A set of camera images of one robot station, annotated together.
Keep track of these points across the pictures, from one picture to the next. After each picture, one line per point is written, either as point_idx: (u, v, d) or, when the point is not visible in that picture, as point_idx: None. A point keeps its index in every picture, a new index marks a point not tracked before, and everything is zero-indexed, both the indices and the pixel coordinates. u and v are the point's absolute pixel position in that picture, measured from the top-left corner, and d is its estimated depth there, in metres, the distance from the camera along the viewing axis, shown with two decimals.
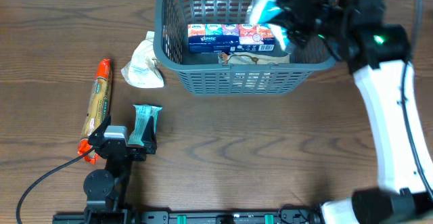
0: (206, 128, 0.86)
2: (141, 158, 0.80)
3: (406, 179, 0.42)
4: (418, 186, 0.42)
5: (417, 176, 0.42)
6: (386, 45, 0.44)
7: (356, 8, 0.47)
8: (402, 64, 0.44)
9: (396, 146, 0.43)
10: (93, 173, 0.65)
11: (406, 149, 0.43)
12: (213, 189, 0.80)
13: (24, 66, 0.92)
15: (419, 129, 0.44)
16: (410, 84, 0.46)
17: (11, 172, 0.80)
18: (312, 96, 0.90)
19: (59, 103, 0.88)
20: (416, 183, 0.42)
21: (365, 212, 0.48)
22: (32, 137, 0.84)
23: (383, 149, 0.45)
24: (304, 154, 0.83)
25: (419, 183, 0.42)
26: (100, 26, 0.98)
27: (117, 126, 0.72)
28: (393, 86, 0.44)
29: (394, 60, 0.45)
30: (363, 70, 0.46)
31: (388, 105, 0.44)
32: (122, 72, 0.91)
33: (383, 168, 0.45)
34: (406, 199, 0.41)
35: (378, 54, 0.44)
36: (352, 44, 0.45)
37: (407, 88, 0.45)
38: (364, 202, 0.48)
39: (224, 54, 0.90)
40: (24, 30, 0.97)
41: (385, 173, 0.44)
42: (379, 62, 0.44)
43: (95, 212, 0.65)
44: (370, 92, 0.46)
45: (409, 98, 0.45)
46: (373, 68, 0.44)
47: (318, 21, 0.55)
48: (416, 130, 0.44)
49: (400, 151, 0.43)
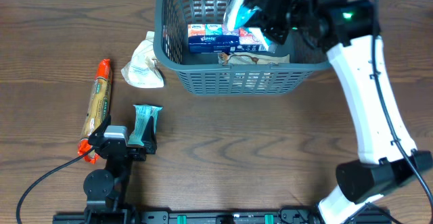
0: (206, 128, 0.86)
2: (141, 158, 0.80)
3: (384, 149, 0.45)
4: (396, 154, 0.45)
5: (394, 146, 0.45)
6: (354, 19, 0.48)
7: None
8: (371, 38, 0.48)
9: (372, 118, 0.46)
10: (93, 173, 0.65)
11: (381, 120, 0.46)
12: (214, 189, 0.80)
13: (24, 66, 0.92)
15: (392, 100, 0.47)
16: (380, 58, 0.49)
17: (11, 172, 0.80)
18: (313, 95, 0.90)
19: (59, 103, 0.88)
20: (394, 151, 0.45)
21: (348, 186, 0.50)
22: (32, 136, 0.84)
23: (361, 122, 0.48)
24: (304, 154, 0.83)
25: (396, 151, 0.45)
26: (100, 26, 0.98)
27: (118, 126, 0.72)
28: (364, 61, 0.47)
29: (362, 36, 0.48)
30: (334, 49, 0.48)
31: (362, 80, 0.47)
32: (122, 72, 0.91)
33: (364, 141, 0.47)
34: (385, 168, 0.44)
35: (348, 30, 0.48)
36: (322, 21, 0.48)
37: (378, 62, 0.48)
38: (346, 176, 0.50)
39: (224, 54, 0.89)
40: (24, 30, 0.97)
41: (365, 145, 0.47)
42: (349, 39, 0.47)
43: (94, 212, 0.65)
44: (344, 67, 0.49)
45: (380, 72, 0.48)
46: (344, 45, 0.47)
47: (288, 16, 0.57)
48: (389, 101, 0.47)
49: (375, 123, 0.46)
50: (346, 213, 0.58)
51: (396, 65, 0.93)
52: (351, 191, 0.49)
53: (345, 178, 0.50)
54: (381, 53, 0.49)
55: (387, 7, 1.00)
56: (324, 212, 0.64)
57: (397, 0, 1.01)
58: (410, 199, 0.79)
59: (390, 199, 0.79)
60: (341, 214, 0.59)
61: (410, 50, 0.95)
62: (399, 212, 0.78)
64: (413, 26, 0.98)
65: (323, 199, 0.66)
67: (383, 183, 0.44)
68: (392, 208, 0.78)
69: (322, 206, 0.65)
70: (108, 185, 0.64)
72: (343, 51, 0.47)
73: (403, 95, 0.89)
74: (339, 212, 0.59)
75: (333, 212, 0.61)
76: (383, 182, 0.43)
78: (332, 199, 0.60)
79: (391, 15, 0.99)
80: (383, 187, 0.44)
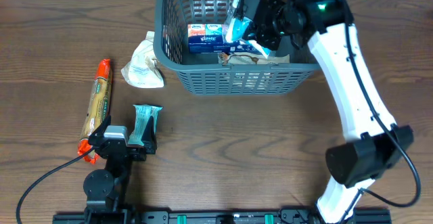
0: (206, 128, 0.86)
2: (141, 158, 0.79)
3: (365, 125, 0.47)
4: (377, 128, 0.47)
5: (374, 122, 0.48)
6: (328, 10, 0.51)
7: None
8: (344, 24, 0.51)
9: (352, 97, 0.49)
10: (93, 173, 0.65)
11: (360, 98, 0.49)
12: (214, 189, 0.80)
13: (24, 66, 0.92)
15: (369, 80, 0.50)
16: (355, 42, 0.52)
17: (12, 172, 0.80)
18: (313, 95, 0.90)
19: (59, 103, 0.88)
20: (375, 126, 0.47)
21: (337, 169, 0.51)
22: (32, 136, 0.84)
23: (343, 103, 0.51)
24: (304, 154, 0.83)
25: (377, 126, 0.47)
26: (100, 26, 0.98)
27: (118, 126, 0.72)
28: (339, 45, 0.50)
29: (336, 24, 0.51)
30: (312, 37, 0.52)
31: (339, 63, 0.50)
32: (122, 72, 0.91)
33: (348, 121, 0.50)
34: (367, 142, 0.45)
35: (324, 19, 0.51)
36: (299, 15, 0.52)
37: (353, 45, 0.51)
38: (335, 160, 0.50)
39: (224, 54, 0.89)
40: (24, 30, 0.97)
41: (348, 125, 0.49)
42: (325, 27, 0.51)
43: (94, 212, 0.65)
44: (323, 53, 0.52)
45: (356, 55, 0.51)
46: (320, 33, 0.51)
47: (275, 24, 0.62)
48: (367, 80, 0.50)
49: (355, 101, 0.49)
50: (342, 204, 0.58)
51: (396, 65, 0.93)
52: (340, 172, 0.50)
53: (333, 162, 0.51)
54: (356, 38, 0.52)
55: (387, 7, 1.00)
56: (323, 212, 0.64)
57: (397, 0, 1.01)
58: (410, 199, 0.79)
59: (390, 199, 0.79)
60: (337, 206, 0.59)
61: (411, 50, 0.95)
62: (399, 212, 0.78)
64: (413, 26, 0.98)
65: (320, 199, 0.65)
67: (367, 157, 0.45)
68: (391, 208, 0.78)
69: (321, 204, 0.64)
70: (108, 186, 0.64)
72: (319, 38, 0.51)
73: (403, 95, 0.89)
74: (335, 205, 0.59)
75: (329, 206, 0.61)
76: (367, 155, 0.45)
78: (328, 193, 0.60)
79: (392, 15, 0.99)
80: (369, 161, 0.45)
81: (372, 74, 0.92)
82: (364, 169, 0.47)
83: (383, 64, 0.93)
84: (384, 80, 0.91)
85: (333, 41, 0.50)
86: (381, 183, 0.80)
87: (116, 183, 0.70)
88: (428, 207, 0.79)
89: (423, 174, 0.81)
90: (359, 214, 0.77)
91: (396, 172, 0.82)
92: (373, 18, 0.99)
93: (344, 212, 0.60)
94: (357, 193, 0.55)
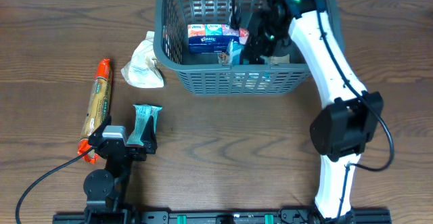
0: (206, 128, 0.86)
2: (141, 158, 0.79)
3: (338, 91, 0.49)
4: (350, 95, 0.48)
5: (346, 88, 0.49)
6: (302, 2, 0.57)
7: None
8: (316, 11, 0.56)
9: (325, 69, 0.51)
10: (93, 174, 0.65)
11: (332, 68, 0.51)
12: (213, 189, 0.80)
13: (24, 66, 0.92)
15: (342, 56, 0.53)
16: (327, 26, 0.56)
17: (11, 172, 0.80)
18: (312, 95, 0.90)
19: (59, 103, 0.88)
20: (348, 93, 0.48)
21: (318, 140, 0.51)
22: (32, 136, 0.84)
23: (318, 76, 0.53)
24: (304, 154, 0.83)
25: (350, 92, 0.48)
26: (100, 26, 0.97)
27: (114, 126, 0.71)
28: (312, 28, 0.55)
29: (310, 12, 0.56)
30: (291, 24, 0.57)
31: (311, 41, 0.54)
32: (122, 72, 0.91)
33: (324, 91, 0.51)
34: (342, 103, 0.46)
35: (302, 9, 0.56)
36: (279, 7, 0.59)
37: (325, 26, 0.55)
38: (316, 130, 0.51)
39: (224, 54, 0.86)
40: (23, 30, 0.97)
41: (326, 95, 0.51)
42: (300, 13, 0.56)
43: (93, 212, 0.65)
44: (300, 36, 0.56)
45: (329, 36, 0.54)
46: (296, 19, 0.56)
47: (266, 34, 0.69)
48: (339, 55, 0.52)
49: (329, 72, 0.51)
50: (334, 190, 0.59)
51: (396, 65, 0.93)
52: (322, 141, 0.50)
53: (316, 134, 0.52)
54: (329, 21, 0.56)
55: (387, 7, 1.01)
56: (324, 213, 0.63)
57: (397, 0, 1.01)
58: (410, 199, 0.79)
59: (390, 199, 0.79)
60: (331, 195, 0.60)
61: (410, 50, 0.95)
62: (398, 212, 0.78)
64: (413, 26, 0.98)
65: (316, 194, 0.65)
67: (342, 118, 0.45)
68: (391, 208, 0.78)
69: (319, 204, 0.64)
70: (107, 186, 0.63)
72: (295, 23, 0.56)
73: (402, 95, 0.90)
74: (329, 193, 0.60)
75: (324, 197, 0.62)
76: (342, 118, 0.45)
78: (322, 186, 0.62)
79: (391, 15, 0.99)
80: (344, 122, 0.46)
81: (372, 74, 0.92)
82: (342, 132, 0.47)
83: (383, 63, 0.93)
84: (383, 80, 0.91)
85: (307, 25, 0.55)
86: (380, 183, 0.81)
87: (116, 183, 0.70)
88: (428, 207, 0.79)
89: (423, 174, 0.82)
90: (359, 215, 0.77)
91: (395, 172, 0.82)
92: (372, 18, 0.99)
93: (338, 199, 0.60)
94: (346, 170, 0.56)
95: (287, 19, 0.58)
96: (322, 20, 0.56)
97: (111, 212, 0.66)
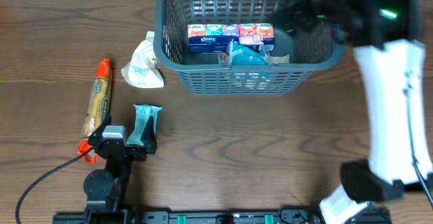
0: (206, 128, 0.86)
2: (140, 158, 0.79)
3: (400, 168, 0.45)
4: (412, 175, 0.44)
5: (411, 167, 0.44)
6: (392, 20, 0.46)
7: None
8: (405, 45, 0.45)
9: (392, 134, 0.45)
10: (94, 174, 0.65)
11: (402, 137, 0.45)
12: (213, 189, 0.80)
13: (24, 67, 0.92)
15: (419, 120, 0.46)
16: (418, 72, 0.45)
17: (11, 172, 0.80)
18: (312, 95, 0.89)
19: (59, 103, 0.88)
20: (411, 172, 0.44)
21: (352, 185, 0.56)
22: (32, 136, 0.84)
23: (381, 135, 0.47)
24: (304, 154, 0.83)
25: (413, 172, 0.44)
26: (100, 26, 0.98)
27: (115, 126, 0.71)
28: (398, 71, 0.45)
29: (397, 42, 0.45)
30: (367, 53, 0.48)
31: (390, 96, 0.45)
32: (122, 72, 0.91)
33: (383, 155, 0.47)
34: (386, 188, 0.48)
35: (386, 31, 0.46)
36: (357, 15, 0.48)
37: (414, 76, 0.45)
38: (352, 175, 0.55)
39: (224, 54, 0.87)
40: (24, 30, 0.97)
41: (385, 161, 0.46)
42: (384, 45, 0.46)
43: (93, 212, 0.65)
44: (374, 78, 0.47)
45: (415, 89, 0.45)
46: (375, 54, 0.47)
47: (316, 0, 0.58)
48: (415, 120, 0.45)
49: (397, 143, 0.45)
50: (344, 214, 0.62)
51: None
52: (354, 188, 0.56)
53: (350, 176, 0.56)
54: (421, 61, 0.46)
55: None
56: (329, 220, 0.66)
57: None
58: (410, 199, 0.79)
59: None
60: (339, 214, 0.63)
61: None
62: (398, 212, 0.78)
64: None
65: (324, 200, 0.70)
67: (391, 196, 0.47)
68: None
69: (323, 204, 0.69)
70: (108, 185, 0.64)
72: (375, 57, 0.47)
73: None
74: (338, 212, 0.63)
75: (333, 210, 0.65)
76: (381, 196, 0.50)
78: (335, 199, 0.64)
79: None
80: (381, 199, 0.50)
81: None
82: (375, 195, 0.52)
83: None
84: None
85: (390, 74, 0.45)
86: None
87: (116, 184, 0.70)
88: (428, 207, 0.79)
89: None
90: None
91: None
92: None
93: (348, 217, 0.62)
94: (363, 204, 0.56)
95: (366, 35, 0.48)
96: (411, 63, 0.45)
97: (111, 212, 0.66)
